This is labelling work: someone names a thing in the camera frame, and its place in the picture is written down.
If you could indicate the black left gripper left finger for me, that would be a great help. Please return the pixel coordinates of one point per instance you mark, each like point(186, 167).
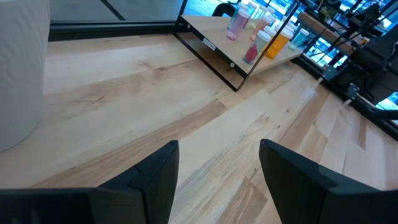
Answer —
point(149, 196)

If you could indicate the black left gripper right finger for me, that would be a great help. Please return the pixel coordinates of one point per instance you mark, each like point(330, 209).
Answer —
point(304, 199)

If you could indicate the large orange medicine bottle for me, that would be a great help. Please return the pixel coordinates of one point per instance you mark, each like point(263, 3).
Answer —
point(276, 46)

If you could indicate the teal bottle with red pills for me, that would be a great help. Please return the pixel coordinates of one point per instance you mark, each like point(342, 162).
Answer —
point(255, 49)

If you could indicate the teal bottle with white pills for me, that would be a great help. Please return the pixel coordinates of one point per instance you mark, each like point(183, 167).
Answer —
point(299, 37)

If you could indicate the pink medicine bottle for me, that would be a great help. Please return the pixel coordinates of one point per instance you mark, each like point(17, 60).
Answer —
point(237, 25)

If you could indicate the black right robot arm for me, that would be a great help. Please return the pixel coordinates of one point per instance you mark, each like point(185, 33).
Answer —
point(373, 56)

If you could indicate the wooden shelf board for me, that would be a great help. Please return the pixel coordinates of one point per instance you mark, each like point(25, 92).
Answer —
point(217, 34)

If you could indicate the white frame label sticker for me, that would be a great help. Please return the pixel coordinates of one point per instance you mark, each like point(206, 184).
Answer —
point(209, 44)

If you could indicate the black metal rig frame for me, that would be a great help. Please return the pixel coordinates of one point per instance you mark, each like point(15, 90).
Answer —
point(109, 28)

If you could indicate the black loop bracket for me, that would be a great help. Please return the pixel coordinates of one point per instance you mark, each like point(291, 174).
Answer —
point(224, 9)

